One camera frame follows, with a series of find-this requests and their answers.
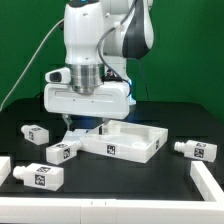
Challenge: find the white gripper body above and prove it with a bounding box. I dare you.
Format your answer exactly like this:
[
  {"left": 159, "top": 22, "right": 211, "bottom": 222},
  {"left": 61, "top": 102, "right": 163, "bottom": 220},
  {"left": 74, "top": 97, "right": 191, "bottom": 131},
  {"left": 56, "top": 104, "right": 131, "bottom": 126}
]
[{"left": 44, "top": 82, "right": 129, "bottom": 119}]

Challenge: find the white fence left wall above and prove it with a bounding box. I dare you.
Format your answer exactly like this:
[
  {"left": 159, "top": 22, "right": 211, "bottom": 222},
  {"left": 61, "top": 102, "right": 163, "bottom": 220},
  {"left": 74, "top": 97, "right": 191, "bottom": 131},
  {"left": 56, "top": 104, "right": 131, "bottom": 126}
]
[{"left": 0, "top": 156, "right": 11, "bottom": 186}]

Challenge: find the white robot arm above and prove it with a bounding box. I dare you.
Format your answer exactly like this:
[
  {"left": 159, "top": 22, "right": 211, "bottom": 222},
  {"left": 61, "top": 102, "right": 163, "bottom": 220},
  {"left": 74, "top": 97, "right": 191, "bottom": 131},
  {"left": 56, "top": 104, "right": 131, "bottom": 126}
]
[{"left": 44, "top": 0, "right": 154, "bottom": 126}]

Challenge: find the white tag sheet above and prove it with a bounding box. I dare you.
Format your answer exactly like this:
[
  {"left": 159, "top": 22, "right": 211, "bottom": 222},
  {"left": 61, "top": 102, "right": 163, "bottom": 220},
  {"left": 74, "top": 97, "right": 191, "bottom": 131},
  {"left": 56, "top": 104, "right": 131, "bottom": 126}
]
[{"left": 62, "top": 129, "right": 89, "bottom": 147}]

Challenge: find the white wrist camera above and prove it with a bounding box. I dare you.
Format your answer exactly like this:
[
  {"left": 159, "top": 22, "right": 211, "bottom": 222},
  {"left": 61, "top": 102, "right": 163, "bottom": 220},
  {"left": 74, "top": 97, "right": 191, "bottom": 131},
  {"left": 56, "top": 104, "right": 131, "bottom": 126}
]
[{"left": 45, "top": 67, "right": 71, "bottom": 84}]

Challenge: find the white fence wall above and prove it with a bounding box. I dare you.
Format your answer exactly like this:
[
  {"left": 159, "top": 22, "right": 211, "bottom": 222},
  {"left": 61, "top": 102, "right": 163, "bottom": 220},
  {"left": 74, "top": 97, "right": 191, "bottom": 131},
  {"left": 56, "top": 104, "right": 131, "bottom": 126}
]
[
  {"left": 190, "top": 161, "right": 224, "bottom": 203},
  {"left": 0, "top": 156, "right": 11, "bottom": 186},
  {"left": 0, "top": 197, "right": 224, "bottom": 224}
]

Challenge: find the white fence front wall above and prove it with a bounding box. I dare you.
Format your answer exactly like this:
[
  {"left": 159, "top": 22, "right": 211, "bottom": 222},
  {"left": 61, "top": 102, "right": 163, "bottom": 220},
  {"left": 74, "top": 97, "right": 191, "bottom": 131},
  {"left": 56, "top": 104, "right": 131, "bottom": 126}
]
[{"left": 0, "top": 197, "right": 224, "bottom": 224}]

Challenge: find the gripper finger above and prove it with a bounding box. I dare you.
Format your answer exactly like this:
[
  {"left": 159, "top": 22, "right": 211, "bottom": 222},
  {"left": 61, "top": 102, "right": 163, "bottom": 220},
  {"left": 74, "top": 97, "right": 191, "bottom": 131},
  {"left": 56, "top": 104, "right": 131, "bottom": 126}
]
[
  {"left": 102, "top": 118, "right": 110, "bottom": 134},
  {"left": 62, "top": 114, "right": 73, "bottom": 131}
]

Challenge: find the grey cable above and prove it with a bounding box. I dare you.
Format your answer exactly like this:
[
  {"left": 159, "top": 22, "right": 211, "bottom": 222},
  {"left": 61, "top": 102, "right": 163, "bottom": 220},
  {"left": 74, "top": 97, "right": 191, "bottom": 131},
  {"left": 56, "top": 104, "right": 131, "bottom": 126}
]
[{"left": 0, "top": 18, "right": 66, "bottom": 112}]

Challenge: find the white square tabletop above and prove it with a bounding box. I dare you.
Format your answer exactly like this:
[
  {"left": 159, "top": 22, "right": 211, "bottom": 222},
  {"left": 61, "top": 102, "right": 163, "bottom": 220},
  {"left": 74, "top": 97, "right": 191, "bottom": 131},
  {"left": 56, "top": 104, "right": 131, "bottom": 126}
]
[{"left": 81, "top": 120, "right": 168, "bottom": 163}]

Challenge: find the white fence right wall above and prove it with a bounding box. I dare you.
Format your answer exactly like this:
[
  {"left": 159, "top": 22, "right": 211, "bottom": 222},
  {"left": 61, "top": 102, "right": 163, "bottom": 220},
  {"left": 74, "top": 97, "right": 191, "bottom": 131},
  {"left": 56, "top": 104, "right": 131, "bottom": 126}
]
[{"left": 190, "top": 161, "right": 224, "bottom": 203}]

